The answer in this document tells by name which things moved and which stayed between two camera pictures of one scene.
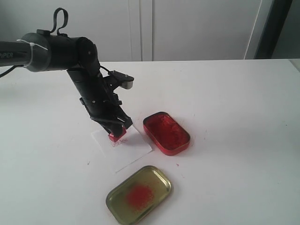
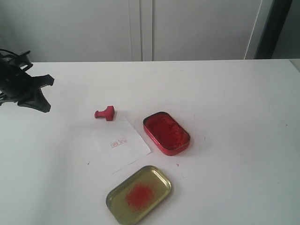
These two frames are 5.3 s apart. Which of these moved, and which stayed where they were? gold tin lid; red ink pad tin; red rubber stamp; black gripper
Moved: black gripper; red rubber stamp
Stayed: gold tin lid; red ink pad tin
